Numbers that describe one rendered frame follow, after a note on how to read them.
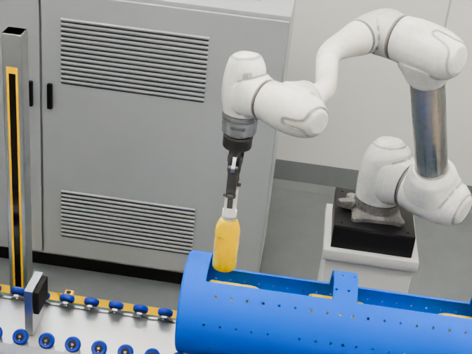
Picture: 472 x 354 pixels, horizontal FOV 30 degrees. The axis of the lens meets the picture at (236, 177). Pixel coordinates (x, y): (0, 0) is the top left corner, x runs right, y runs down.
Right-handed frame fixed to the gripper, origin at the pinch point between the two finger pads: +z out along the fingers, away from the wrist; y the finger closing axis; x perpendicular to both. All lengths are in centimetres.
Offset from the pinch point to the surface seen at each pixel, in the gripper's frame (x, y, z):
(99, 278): -71, -156, 143
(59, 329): -46, 0, 50
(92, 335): -36, 0, 50
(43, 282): -51, -2, 35
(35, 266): -104, -158, 143
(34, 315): -52, 3, 44
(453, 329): 62, 9, 23
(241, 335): 7.7, 13.8, 31.7
